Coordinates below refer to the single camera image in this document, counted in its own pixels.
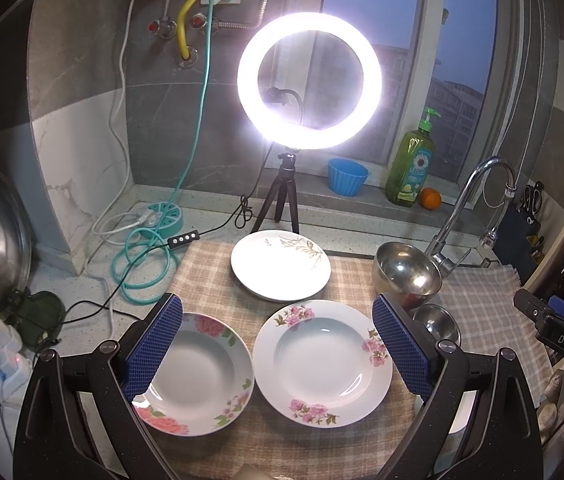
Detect black inline light remote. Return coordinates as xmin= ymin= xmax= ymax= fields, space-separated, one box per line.
xmin=167 ymin=230 xmax=200 ymax=250

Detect dark green object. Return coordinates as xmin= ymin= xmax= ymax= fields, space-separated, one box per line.
xmin=10 ymin=290 xmax=66 ymax=350

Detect beige plaid cloth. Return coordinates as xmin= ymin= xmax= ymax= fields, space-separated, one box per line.
xmin=152 ymin=242 xmax=414 ymax=479

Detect large steel bowl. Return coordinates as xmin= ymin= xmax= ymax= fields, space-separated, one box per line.
xmin=372 ymin=242 xmax=442 ymax=311

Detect white plate gold leaves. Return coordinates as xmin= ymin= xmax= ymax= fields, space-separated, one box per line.
xmin=230 ymin=230 xmax=332 ymax=302

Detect pink flower floral plate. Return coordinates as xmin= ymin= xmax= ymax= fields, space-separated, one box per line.
xmin=253 ymin=300 xmax=393 ymax=429

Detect grey plaid cloth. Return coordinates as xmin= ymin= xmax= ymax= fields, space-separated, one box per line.
xmin=432 ymin=266 xmax=552 ymax=403

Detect teal round power strip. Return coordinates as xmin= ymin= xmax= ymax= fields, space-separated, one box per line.
xmin=139 ymin=202 xmax=183 ymax=238

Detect yellow gas hose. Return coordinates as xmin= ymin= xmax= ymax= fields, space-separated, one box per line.
xmin=176 ymin=0 xmax=212 ymax=61

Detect black light cable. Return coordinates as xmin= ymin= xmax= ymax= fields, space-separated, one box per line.
xmin=51 ymin=86 xmax=308 ymax=326

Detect white cable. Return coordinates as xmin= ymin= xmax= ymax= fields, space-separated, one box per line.
xmin=83 ymin=0 xmax=164 ymax=340

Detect orange fruit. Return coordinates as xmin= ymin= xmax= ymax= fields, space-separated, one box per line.
xmin=419 ymin=188 xmax=442 ymax=210

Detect red steel small bowl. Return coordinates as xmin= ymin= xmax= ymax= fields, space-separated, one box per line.
xmin=411 ymin=304 xmax=461 ymax=346

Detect blue ribbed cup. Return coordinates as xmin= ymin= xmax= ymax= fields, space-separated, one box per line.
xmin=328 ymin=158 xmax=370 ymax=197

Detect chrome kitchen faucet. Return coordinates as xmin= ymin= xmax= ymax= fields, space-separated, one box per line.
xmin=424 ymin=156 xmax=519 ymax=276

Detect green dish soap bottle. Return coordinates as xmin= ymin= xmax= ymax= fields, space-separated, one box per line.
xmin=385 ymin=107 xmax=440 ymax=207

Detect red rose floral plate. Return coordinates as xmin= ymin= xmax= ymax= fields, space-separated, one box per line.
xmin=132 ymin=313 xmax=254 ymax=438

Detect black knife block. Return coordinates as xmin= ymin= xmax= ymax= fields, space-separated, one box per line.
xmin=494 ymin=181 xmax=544 ymax=284

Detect ring light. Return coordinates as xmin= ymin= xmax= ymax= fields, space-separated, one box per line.
xmin=236 ymin=12 xmax=383 ymax=150

